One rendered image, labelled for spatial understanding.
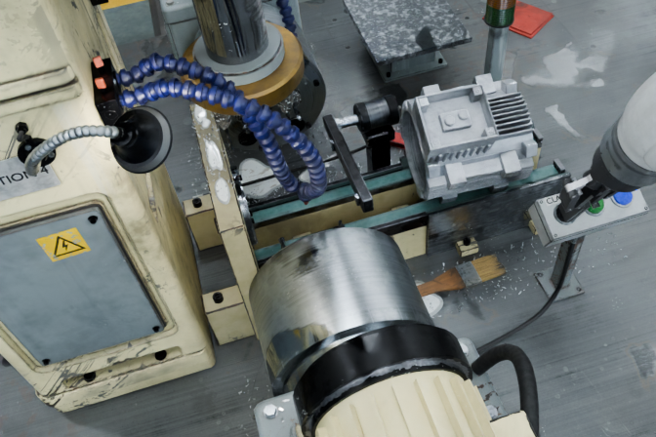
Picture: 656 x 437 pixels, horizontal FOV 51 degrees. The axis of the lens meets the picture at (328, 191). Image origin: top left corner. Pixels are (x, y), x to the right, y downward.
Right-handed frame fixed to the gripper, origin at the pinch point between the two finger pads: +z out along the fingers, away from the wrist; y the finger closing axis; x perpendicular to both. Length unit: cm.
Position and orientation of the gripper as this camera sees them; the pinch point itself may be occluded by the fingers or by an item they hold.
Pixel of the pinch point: (573, 205)
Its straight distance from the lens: 111.3
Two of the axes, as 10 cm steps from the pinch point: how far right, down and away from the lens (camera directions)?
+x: 2.9, 9.1, -3.1
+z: -0.2, 3.3, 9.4
